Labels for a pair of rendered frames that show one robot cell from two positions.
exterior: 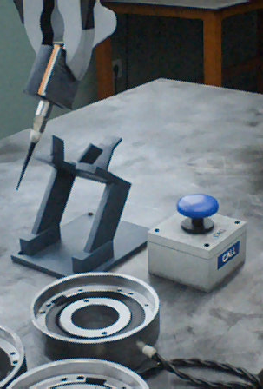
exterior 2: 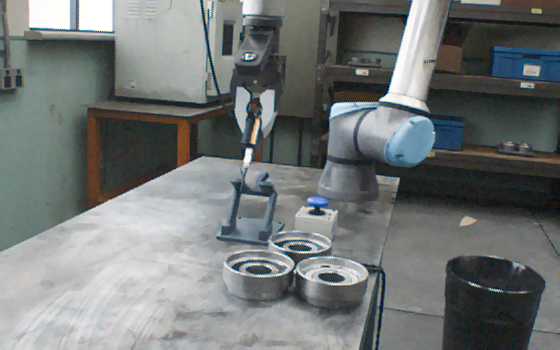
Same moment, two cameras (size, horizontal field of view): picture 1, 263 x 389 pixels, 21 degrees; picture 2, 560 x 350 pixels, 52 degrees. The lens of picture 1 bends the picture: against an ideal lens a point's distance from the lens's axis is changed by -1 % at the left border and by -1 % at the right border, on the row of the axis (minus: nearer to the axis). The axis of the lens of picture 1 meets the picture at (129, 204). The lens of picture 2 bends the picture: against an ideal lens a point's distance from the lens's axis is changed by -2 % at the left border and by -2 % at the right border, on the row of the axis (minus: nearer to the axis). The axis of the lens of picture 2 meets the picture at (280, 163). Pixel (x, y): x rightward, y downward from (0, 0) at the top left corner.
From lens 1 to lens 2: 0.57 m
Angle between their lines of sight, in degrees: 27
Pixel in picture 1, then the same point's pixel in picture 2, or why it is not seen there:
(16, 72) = (30, 160)
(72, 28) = (267, 111)
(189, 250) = (320, 222)
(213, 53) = (185, 148)
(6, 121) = (21, 200)
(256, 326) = (363, 252)
